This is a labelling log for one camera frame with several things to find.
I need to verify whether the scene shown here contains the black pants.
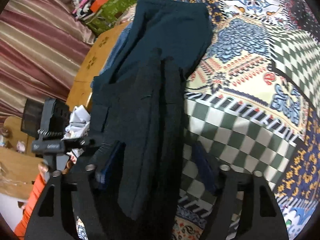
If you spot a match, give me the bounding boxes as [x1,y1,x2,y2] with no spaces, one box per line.
[72,47,187,240]

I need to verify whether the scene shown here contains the orange sleeve forearm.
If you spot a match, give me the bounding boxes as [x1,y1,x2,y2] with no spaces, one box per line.
[14,174,46,239]

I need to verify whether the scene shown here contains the left hand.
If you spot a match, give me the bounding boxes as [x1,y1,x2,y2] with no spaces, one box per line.
[37,160,73,181]

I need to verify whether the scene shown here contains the white crumpled cloth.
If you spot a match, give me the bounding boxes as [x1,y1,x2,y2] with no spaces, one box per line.
[62,105,91,156]

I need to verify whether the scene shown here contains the wooden lap desk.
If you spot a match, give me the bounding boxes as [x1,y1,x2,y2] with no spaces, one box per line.
[66,22,128,111]

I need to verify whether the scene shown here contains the striped maroon curtain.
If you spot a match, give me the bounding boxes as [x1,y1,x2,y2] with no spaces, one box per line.
[1,0,95,120]

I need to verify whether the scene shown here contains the patchwork patterned bedsheet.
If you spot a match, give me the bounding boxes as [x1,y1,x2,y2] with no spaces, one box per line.
[172,0,319,239]

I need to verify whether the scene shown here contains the folded blue jeans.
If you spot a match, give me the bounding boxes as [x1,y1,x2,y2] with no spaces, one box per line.
[99,22,133,75]

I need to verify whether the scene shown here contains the green fabric bag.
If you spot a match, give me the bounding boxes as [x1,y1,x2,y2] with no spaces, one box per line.
[82,0,137,36]

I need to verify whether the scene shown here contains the folded dark teal garment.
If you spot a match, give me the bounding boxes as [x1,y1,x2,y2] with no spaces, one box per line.
[91,0,213,90]

